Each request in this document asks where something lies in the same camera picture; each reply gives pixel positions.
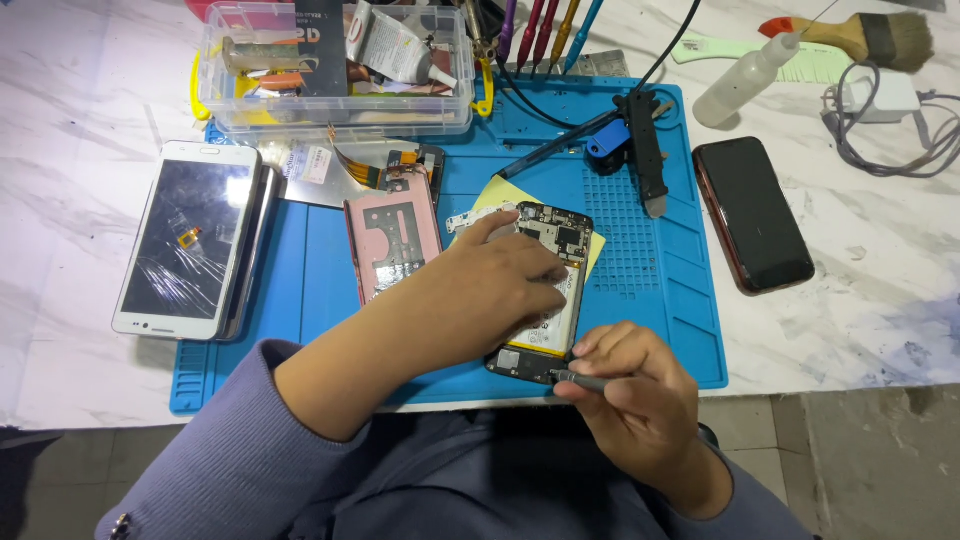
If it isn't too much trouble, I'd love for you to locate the person's right hand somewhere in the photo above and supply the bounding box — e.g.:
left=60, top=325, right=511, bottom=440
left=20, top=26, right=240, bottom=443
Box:
left=552, top=321, right=705, bottom=497

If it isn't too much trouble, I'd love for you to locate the person's left hand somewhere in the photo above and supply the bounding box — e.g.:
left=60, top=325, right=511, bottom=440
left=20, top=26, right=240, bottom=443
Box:
left=424, top=209, right=569, bottom=352

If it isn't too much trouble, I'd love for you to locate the grey precision screwdriver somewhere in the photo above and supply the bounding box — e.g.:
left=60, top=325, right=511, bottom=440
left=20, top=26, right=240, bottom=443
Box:
left=550, top=369, right=610, bottom=395

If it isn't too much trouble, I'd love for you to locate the yellow paper sheet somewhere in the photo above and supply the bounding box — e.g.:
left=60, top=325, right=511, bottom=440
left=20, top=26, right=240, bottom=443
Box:
left=450, top=174, right=607, bottom=280

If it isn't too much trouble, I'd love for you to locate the blue silicone repair mat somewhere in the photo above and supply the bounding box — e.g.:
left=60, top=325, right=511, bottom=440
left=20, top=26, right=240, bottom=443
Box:
left=169, top=75, right=729, bottom=417

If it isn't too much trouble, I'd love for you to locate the black phone module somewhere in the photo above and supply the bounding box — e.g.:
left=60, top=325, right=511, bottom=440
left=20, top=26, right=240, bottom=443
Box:
left=384, top=144, right=447, bottom=207

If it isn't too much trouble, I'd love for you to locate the silver screen panel with flex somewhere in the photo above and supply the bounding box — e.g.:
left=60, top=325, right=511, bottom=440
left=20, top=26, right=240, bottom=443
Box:
left=258, top=135, right=421, bottom=210

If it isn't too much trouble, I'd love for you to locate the black dark red smartphone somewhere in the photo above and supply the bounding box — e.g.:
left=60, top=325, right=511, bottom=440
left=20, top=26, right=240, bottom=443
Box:
left=691, top=136, right=816, bottom=297

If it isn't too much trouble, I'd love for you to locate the metal shield plate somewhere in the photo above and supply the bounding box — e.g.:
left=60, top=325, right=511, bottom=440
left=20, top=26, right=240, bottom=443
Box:
left=546, top=49, right=631, bottom=79

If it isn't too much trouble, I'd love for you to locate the grey smartphone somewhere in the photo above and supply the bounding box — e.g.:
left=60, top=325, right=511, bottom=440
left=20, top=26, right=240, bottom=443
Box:
left=217, top=165, right=280, bottom=342

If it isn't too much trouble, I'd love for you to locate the white glue tube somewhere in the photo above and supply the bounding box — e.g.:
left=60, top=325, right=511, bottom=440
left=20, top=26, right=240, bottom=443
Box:
left=345, top=0, right=459, bottom=91

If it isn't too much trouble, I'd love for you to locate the clear plastic storage box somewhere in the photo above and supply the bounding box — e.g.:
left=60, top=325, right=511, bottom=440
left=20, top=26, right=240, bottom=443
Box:
left=196, top=1, right=477, bottom=138

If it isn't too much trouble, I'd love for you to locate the black cardboard packet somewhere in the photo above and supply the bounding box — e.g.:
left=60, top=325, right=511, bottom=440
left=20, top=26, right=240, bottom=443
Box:
left=294, top=0, right=351, bottom=99

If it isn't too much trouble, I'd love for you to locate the white cracked smartphone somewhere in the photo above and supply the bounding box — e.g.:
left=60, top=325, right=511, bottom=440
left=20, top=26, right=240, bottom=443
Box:
left=111, top=140, right=262, bottom=342

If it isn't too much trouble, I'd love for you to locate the clear squeeze bottle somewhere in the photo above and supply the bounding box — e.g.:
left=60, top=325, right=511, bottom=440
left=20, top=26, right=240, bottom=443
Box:
left=692, top=31, right=802, bottom=129

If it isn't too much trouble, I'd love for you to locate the light green plastic comb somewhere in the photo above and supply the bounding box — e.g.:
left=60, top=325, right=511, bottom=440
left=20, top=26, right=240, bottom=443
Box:
left=670, top=31, right=856, bottom=86

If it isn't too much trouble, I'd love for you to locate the white charger adapter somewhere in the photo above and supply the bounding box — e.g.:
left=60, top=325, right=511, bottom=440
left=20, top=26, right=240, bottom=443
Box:
left=838, top=70, right=922, bottom=125

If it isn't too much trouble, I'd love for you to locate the wooden paint brush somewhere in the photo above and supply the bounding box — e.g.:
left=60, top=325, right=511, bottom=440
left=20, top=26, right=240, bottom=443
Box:
left=758, top=10, right=936, bottom=75

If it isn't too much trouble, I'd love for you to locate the white plastic phone bracket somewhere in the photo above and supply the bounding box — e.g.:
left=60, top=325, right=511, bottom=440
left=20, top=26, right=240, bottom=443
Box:
left=445, top=202, right=520, bottom=236

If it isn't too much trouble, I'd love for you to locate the pink phone back frame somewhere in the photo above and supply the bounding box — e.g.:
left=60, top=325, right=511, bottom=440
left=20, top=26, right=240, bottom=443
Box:
left=343, top=174, right=445, bottom=307

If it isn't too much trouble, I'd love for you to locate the red handled screwdriver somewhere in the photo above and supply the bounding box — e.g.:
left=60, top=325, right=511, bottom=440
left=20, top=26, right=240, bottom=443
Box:
left=516, top=0, right=546, bottom=73
left=531, top=0, right=562, bottom=79

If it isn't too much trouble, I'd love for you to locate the purple handled screwdriver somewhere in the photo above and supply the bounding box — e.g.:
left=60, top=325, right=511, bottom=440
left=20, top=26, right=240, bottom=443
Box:
left=498, top=0, right=519, bottom=64

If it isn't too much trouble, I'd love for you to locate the yellow handled screwdriver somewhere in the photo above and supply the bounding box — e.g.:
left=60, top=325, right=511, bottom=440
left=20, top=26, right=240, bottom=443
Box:
left=549, top=0, right=583, bottom=75

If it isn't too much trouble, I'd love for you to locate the blue handled screwdriver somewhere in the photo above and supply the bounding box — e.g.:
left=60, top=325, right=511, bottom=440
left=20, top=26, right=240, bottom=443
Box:
left=562, top=0, right=606, bottom=75

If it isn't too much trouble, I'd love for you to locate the black power cable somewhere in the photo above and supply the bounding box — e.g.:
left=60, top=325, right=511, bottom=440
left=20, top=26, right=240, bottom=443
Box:
left=495, top=0, right=703, bottom=130

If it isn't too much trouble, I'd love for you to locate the grey charger cable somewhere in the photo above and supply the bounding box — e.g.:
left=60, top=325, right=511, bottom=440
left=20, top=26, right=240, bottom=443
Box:
left=821, top=61, right=960, bottom=180

